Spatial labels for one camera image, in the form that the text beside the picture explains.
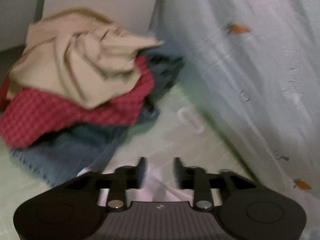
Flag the light blue carrot-print quilt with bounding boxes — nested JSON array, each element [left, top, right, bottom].
[[147, 0, 320, 205]]

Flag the white shirt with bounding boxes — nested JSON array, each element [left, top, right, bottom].
[[76, 161, 193, 206]]

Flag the beige garment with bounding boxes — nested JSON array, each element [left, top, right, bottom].
[[8, 8, 161, 109]]

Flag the blue denim jeans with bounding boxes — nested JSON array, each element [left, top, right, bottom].
[[10, 48, 184, 187]]

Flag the green checked bed sheet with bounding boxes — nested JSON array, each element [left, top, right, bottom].
[[1, 85, 251, 239]]

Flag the red knitted garment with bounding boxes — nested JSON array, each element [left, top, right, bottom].
[[1, 56, 155, 148]]

